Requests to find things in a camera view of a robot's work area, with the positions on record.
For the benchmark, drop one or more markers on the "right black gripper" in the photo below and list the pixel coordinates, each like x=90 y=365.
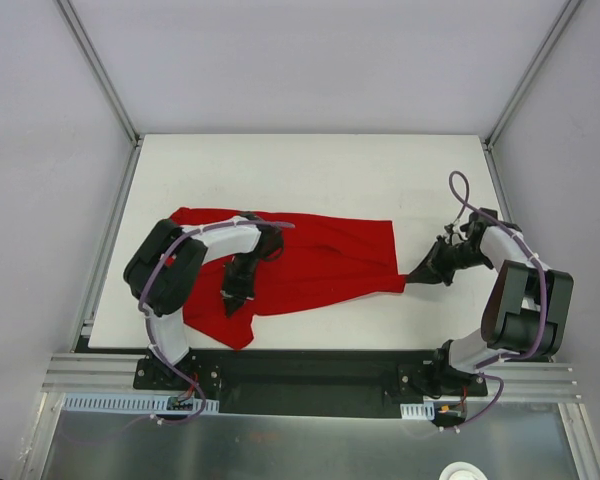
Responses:
x=438 y=260

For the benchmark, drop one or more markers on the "white cable duct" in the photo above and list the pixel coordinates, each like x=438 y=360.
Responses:
x=136 y=404
x=424 y=411

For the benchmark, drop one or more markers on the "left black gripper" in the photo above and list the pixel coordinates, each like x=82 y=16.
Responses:
x=237 y=288

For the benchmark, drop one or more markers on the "aluminium front rail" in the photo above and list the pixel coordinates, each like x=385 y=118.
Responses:
x=524 y=381

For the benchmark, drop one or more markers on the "left white cable duct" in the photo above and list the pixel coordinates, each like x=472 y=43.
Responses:
x=136 y=404

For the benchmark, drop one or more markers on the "white round object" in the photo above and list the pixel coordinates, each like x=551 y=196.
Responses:
x=461 y=471

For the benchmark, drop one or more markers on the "red t-shirt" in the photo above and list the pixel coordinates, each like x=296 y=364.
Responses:
x=323 y=261

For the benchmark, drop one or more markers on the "right white cable duct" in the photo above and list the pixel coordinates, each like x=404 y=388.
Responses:
x=424 y=411

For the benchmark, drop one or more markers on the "right aluminium frame post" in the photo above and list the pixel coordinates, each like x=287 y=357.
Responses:
x=546 y=47

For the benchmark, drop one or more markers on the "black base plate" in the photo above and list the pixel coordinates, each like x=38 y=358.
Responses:
x=318 y=383

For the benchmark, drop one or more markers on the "left aluminium frame post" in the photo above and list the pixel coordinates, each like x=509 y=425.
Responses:
x=80 y=35

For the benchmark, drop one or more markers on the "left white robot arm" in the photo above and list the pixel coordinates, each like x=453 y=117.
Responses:
x=162 y=274

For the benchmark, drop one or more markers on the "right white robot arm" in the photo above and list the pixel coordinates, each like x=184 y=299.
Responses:
x=525 y=314

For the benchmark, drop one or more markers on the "aluminium frame post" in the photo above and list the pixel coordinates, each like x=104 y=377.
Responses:
x=80 y=35
x=546 y=47

